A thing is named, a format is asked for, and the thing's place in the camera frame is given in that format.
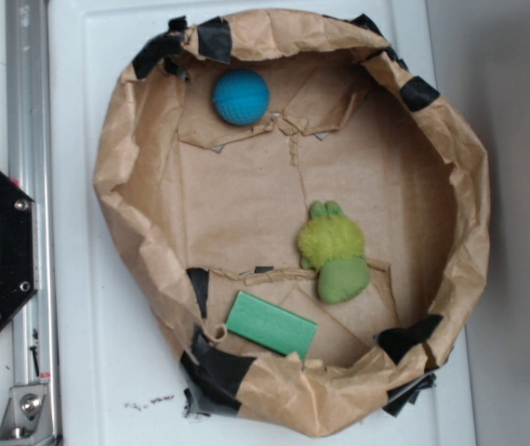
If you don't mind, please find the blue dimpled ball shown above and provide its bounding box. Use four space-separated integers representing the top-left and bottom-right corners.
212 69 270 126

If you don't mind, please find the brown paper bag bin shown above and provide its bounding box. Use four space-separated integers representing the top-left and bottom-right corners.
93 9 490 437

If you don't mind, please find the green plush toy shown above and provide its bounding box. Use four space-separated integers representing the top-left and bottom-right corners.
298 201 371 305

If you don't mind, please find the green rectangular sponge block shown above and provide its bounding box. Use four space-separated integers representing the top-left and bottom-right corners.
225 291 318 360

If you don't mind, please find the white tray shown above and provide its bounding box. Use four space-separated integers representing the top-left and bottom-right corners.
48 1 476 445

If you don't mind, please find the aluminium extrusion rail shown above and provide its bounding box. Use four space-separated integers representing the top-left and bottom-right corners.
6 1 62 445

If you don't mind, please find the metal corner bracket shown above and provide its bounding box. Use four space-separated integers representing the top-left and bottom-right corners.
0 384 56 445

